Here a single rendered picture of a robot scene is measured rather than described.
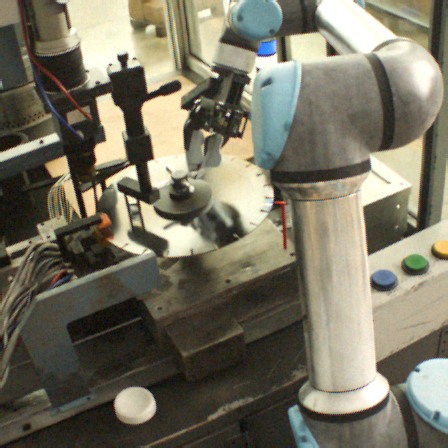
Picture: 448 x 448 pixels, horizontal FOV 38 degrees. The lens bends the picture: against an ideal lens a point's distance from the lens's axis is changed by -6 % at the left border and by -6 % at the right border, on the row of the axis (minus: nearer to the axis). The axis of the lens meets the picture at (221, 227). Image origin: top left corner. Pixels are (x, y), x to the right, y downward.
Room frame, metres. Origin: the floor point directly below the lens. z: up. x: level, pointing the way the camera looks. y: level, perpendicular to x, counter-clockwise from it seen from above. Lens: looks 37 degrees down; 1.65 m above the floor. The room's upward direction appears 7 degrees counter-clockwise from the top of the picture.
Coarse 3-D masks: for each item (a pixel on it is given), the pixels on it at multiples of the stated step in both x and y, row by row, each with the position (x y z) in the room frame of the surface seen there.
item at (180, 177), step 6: (168, 168) 1.07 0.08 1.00; (198, 168) 1.06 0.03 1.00; (174, 174) 1.04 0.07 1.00; (180, 174) 1.04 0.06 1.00; (186, 174) 1.04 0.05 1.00; (192, 174) 1.05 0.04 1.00; (168, 180) 1.03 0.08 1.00; (174, 180) 1.03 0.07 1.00; (180, 180) 1.03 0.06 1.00; (186, 180) 1.03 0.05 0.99; (156, 186) 1.02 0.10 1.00; (162, 186) 1.02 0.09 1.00; (174, 186) 1.03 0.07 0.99; (180, 186) 1.03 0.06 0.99; (186, 186) 1.01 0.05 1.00; (192, 186) 1.00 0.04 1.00
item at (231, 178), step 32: (160, 160) 1.19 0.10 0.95; (224, 160) 1.16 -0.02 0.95; (224, 192) 1.05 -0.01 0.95; (256, 192) 1.03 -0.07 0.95; (128, 224) 0.98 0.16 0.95; (160, 224) 0.97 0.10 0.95; (192, 224) 0.96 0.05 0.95; (224, 224) 0.95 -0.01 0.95; (256, 224) 0.94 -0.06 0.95; (160, 256) 0.88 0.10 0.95
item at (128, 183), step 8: (136, 168) 0.98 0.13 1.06; (144, 168) 0.98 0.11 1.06; (144, 176) 0.98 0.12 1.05; (120, 184) 1.02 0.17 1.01; (128, 184) 1.01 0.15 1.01; (136, 184) 1.01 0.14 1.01; (144, 184) 0.98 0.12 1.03; (120, 192) 1.02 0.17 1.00; (128, 192) 1.00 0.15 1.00; (136, 192) 0.99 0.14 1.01; (144, 192) 0.98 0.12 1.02; (152, 192) 0.98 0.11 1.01; (128, 200) 1.01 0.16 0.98; (136, 200) 1.01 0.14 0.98; (144, 200) 0.98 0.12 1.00; (152, 200) 0.97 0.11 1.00; (128, 208) 1.01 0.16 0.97
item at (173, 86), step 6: (162, 84) 0.97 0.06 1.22; (168, 84) 0.96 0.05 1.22; (174, 84) 0.96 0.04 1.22; (180, 84) 0.96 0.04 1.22; (156, 90) 0.96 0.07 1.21; (162, 90) 0.96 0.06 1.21; (168, 90) 0.96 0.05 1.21; (174, 90) 0.96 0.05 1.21; (144, 96) 0.95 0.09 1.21; (150, 96) 0.95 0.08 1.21; (156, 96) 0.96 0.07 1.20; (138, 102) 0.95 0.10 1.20
